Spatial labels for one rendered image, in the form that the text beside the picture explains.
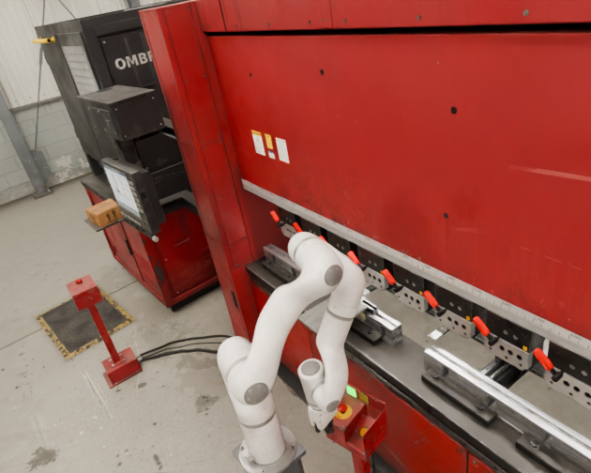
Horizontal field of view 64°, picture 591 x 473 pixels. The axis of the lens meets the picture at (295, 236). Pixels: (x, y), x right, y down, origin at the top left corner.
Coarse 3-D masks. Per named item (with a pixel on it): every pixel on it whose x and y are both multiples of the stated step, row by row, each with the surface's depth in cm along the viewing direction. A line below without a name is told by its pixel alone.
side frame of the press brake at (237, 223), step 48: (192, 0) 224; (192, 48) 223; (192, 96) 231; (192, 144) 240; (192, 192) 274; (240, 192) 264; (240, 240) 274; (288, 240) 295; (240, 288) 285; (240, 336) 316
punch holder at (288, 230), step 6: (282, 210) 235; (282, 216) 237; (288, 216) 232; (294, 216) 227; (288, 222) 235; (294, 222) 230; (300, 222) 230; (282, 228) 242; (288, 228) 237; (294, 228) 232; (288, 234) 239; (294, 234) 235
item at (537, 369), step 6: (426, 312) 216; (432, 312) 214; (480, 336) 193; (480, 342) 194; (546, 342) 177; (546, 348) 175; (546, 354) 172; (534, 366) 176; (540, 366) 173; (534, 372) 177; (540, 372) 175
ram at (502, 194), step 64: (256, 64) 199; (320, 64) 164; (384, 64) 140; (448, 64) 122; (512, 64) 108; (576, 64) 97; (256, 128) 222; (320, 128) 180; (384, 128) 151; (448, 128) 130; (512, 128) 114; (576, 128) 102; (256, 192) 252; (320, 192) 199; (384, 192) 164; (448, 192) 140; (512, 192) 122; (576, 192) 108; (384, 256) 180; (448, 256) 151; (512, 256) 130; (576, 256) 114; (512, 320) 140; (576, 320) 122
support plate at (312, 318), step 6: (318, 306) 216; (324, 306) 216; (360, 306) 211; (306, 312) 214; (312, 312) 213; (318, 312) 213; (324, 312) 212; (360, 312) 209; (300, 318) 211; (306, 318) 210; (312, 318) 209; (318, 318) 209; (306, 324) 207; (312, 324) 206; (318, 324) 206; (312, 330) 204
